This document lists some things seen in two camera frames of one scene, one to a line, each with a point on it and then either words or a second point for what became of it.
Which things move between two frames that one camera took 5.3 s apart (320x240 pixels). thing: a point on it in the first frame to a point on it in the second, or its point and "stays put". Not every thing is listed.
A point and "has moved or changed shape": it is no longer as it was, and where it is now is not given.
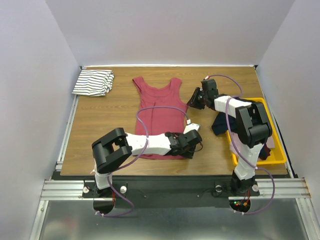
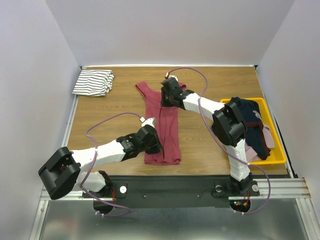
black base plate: x=169 y=192 stays put
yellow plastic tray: x=277 y=155 stays put
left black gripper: x=190 y=154 to x=158 y=147
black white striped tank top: x=94 y=82 stays put
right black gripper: x=198 y=98 to x=164 y=97
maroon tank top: x=160 y=121 has moved or changed shape
